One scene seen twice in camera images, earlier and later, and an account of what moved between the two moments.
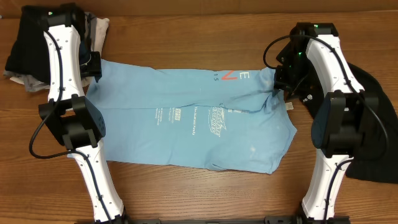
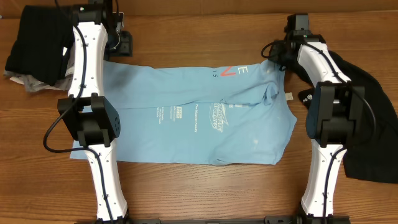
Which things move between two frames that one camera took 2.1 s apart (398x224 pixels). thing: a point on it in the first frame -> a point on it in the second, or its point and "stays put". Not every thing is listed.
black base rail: x=265 y=219 stays put
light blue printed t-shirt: x=224 y=118 stays put
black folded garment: x=28 y=55 stays put
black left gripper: x=96 y=70 -> x=127 y=47
